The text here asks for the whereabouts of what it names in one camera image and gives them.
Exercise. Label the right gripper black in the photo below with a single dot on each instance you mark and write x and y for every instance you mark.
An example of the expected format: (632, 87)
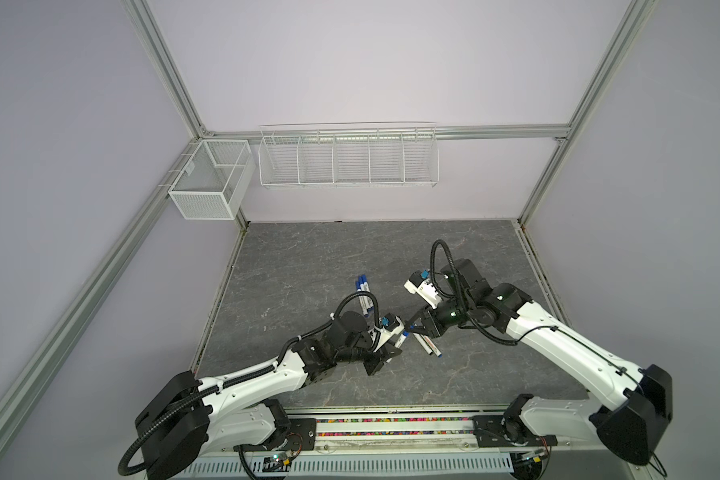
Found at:
(427, 315)

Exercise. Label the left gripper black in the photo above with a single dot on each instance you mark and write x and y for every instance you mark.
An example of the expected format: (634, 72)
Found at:
(378, 358)

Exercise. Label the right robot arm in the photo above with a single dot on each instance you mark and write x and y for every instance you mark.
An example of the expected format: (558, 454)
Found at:
(628, 407)

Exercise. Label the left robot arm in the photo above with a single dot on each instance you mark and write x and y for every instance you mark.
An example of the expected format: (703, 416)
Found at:
(190, 417)

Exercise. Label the white mesh box basket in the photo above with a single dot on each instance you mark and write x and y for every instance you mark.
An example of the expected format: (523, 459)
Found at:
(212, 183)

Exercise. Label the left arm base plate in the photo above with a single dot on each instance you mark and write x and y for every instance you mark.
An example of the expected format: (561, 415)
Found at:
(296, 434)

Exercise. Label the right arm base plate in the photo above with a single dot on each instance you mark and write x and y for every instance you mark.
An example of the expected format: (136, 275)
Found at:
(494, 430)

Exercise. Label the white wire wall basket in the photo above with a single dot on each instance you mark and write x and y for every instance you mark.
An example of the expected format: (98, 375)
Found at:
(359, 154)

